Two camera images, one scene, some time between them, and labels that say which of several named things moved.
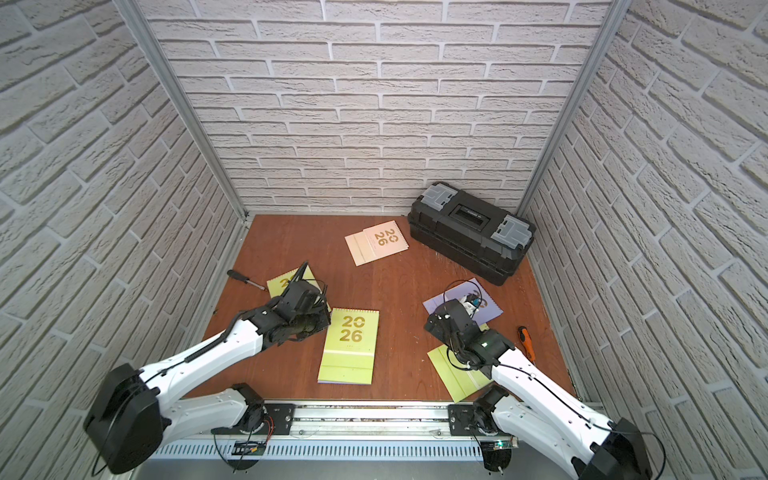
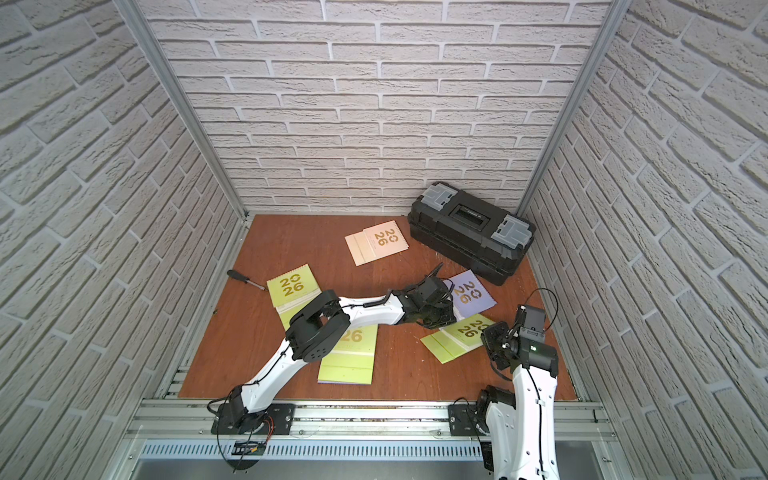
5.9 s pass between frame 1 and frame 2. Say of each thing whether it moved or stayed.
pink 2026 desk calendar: stayed
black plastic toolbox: stayed
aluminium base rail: stayed
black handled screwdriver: stayed
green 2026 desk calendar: stayed
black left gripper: moved
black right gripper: moved
